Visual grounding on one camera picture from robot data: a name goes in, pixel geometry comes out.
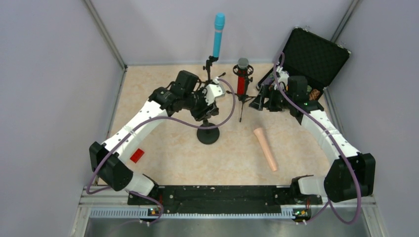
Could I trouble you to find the black poker chip case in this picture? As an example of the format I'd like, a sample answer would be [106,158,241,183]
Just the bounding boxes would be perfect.
[277,27,350,95]

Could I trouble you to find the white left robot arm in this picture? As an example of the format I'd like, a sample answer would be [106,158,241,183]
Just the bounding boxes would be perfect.
[89,70,226,196]

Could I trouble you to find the small black tripod mic stand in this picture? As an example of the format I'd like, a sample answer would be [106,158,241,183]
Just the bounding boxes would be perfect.
[197,56,218,88]

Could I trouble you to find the red glitter microphone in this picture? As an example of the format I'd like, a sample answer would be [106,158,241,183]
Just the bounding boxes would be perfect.
[237,58,249,95]

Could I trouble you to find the black tripod stand with basket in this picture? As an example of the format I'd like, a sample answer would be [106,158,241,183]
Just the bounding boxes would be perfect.
[233,64,255,122]

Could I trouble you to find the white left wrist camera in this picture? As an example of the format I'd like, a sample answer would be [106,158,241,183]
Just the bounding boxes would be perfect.
[204,77,226,105]

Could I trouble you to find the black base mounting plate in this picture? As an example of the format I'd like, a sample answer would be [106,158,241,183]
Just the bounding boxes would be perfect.
[126,185,323,215]

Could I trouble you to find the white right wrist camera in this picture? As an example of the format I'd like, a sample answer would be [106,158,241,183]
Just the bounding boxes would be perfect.
[276,65,290,89]

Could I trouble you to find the red plastic block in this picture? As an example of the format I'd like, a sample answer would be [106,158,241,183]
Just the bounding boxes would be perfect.
[130,149,144,163]

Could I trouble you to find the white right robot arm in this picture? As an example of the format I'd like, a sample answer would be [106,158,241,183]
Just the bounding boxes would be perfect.
[250,76,376,202]

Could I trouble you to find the beige microphone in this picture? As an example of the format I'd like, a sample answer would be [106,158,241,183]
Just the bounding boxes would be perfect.
[253,127,278,172]

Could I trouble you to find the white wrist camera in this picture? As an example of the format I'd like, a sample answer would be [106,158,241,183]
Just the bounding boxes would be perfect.
[276,65,290,89]
[204,77,226,105]

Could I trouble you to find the blue microphone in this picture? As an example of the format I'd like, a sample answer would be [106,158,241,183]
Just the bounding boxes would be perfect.
[212,12,225,58]

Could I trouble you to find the black round-base mic stand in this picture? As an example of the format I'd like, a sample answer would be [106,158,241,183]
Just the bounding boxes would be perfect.
[197,119,220,145]

